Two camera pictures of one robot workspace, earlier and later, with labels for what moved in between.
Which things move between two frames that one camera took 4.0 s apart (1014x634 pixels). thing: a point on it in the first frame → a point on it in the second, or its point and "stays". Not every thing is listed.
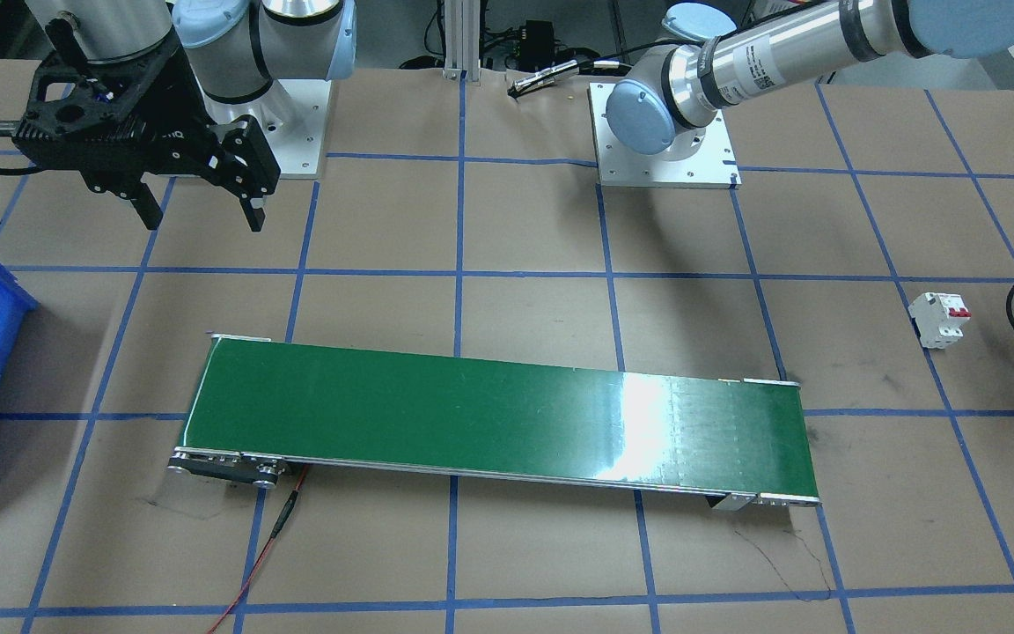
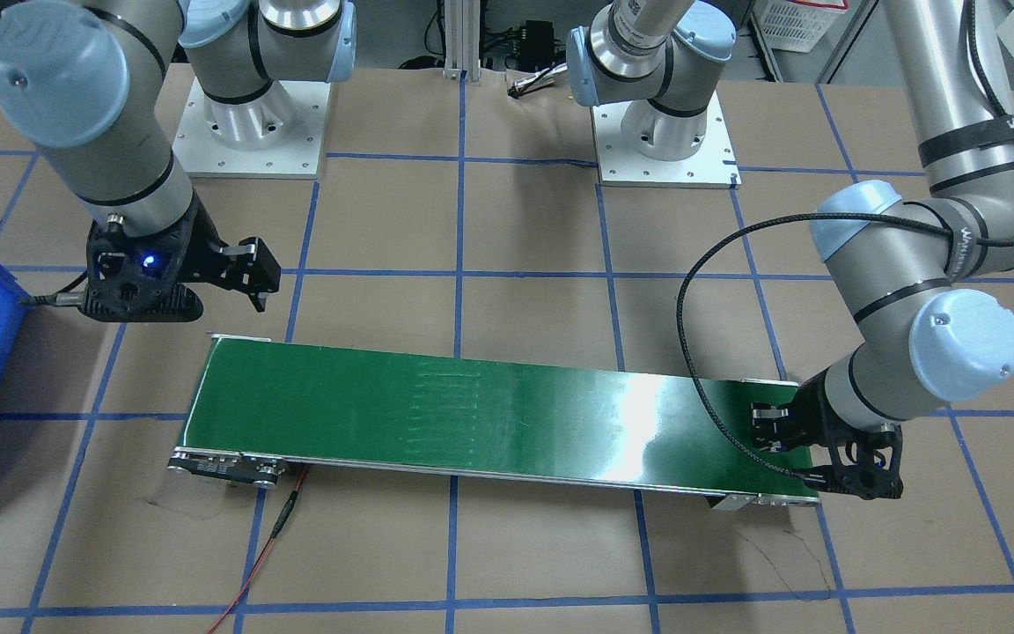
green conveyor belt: [260, 407] stays
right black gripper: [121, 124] → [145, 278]
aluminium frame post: [462, 25] stays
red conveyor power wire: [275, 531] stays
